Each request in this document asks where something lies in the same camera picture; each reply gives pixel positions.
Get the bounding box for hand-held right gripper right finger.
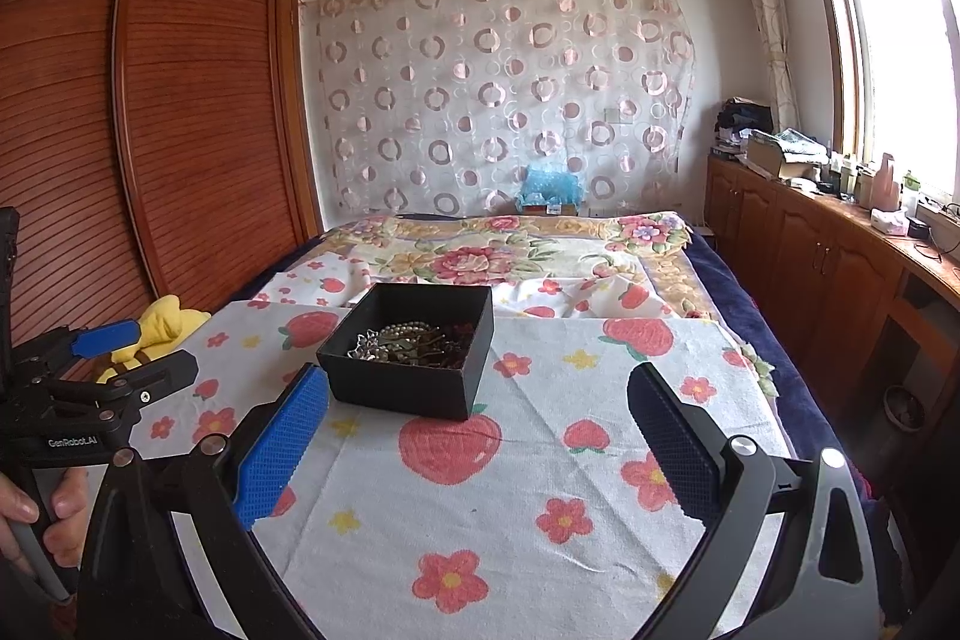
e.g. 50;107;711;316
626;361;878;640

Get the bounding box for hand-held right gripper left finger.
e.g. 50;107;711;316
75;361;331;640

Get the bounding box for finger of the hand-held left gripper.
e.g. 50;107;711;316
30;319;143;365
56;350;200;420

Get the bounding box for black cardboard box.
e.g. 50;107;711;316
316;282;496;422

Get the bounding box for brown wooden bead bracelet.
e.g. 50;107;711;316
429;321;482;372

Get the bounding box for person's left hand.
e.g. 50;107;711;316
0;466;89;575

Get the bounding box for yellow plush toy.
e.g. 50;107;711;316
97;295;212;384

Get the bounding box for dark blue bedspread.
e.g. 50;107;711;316
686;231;853;500

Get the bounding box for strawberry and flower printed cloth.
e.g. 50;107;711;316
127;257;797;640

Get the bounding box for wooden cabinet row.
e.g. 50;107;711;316
705;152;960;498

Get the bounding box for brown wooden slatted wardrobe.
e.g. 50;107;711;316
0;0;325;380

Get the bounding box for round bowl on floor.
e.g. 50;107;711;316
883;385;929;436

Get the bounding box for floral blanket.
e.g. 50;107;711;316
300;211;778;398

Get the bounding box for blue gift bag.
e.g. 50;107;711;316
517;163;585;216

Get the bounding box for pile of clutter on cabinet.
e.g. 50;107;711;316
714;96;960;245

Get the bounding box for sheer curtain with pink circles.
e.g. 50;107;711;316
300;0;696;219

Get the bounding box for beige patterned window curtain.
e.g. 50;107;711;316
724;0;800;136

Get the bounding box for window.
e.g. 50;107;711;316
787;0;960;208

